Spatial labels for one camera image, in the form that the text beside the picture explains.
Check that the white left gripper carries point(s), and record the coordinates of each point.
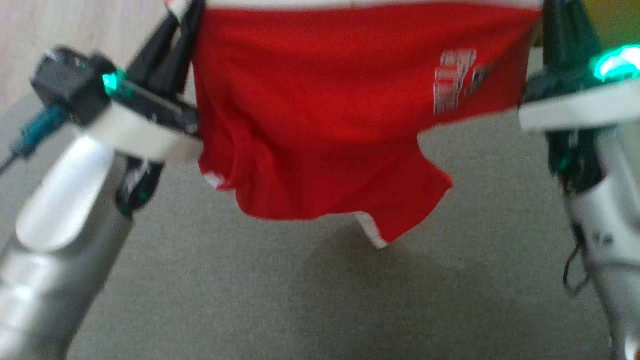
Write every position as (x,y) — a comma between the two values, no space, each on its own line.
(145,130)

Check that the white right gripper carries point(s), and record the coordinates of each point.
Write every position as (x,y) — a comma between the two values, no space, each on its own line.
(580,107)

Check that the red shirt with white sleeves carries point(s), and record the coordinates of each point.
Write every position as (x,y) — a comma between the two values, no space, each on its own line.
(325,110)

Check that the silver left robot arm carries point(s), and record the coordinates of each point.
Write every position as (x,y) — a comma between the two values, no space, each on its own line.
(60,240)

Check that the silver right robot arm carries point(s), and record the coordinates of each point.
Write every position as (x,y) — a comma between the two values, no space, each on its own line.
(610,225)

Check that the yellow sofa back cushion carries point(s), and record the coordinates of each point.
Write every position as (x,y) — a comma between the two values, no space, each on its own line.
(617,22)

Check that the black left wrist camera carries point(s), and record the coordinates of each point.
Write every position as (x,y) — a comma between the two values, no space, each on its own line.
(70,85)

